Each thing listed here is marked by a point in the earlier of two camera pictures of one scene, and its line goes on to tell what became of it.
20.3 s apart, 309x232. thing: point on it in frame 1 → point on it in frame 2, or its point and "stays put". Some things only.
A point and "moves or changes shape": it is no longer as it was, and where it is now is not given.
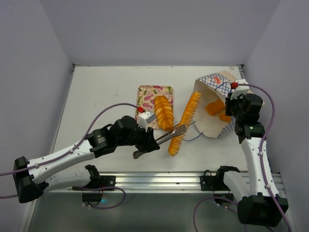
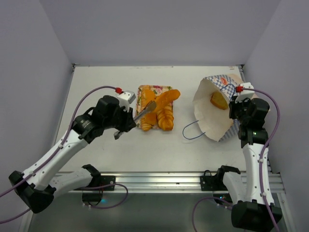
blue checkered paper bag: x=211 y=87 moves or changes shape
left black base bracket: x=107 y=181 stays put
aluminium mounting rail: x=181 y=183 stays put
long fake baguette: x=189 y=114 → x=147 y=95
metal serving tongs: x=177 y=129 → x=150 y=107
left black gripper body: x=138 y=138 → x=122 y=119
